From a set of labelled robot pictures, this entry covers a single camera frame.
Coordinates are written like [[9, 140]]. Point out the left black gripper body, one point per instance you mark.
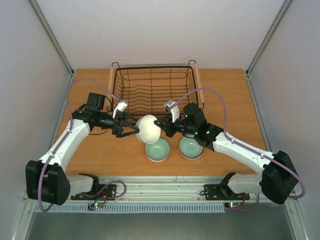
[[115, 127]]

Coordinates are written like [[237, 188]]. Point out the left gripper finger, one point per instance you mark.
[[131, 119], [126, 129]]

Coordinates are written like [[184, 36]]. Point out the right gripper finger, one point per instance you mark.
[[164, 120], [164, 127]]

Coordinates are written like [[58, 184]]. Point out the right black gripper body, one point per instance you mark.
[[170, 127]]

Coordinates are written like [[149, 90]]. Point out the white ceramic bowl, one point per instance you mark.
[[148, 133]]

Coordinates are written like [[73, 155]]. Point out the celadon green bowl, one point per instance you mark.
[[158, 151], [189, 148]]

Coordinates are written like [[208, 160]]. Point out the black wire dish rack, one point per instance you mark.
[[146, 88]]

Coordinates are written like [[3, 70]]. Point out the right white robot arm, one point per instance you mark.
[[275, 175]]

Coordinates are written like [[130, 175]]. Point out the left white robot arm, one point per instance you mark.
[[53, 164]]

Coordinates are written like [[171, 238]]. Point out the left small circuit board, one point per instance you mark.
[[94, 206]]

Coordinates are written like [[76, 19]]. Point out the small circuit board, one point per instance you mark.
[[94, 206], [233, 205]]

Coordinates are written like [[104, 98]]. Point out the right small circuit board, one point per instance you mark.
[[233, 205]]

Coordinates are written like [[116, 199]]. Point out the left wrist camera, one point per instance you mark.
[[121, 106]]

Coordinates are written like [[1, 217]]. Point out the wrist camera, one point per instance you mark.
[[121, 106], [172, 108]]

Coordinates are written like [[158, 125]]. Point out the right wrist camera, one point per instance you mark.
[[172, 108]]

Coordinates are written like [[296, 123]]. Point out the aluminium rail frame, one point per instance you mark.
[[152, 188]]

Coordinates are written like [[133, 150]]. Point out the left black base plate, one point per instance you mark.
[[109, 191]]

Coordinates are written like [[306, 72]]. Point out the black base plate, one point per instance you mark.
[[109, 191], [213, 192]]

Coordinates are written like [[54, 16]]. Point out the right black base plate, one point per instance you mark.
[[213, 192]]

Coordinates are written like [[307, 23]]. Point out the blue slotted cable duct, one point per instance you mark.
[[144, 208]]

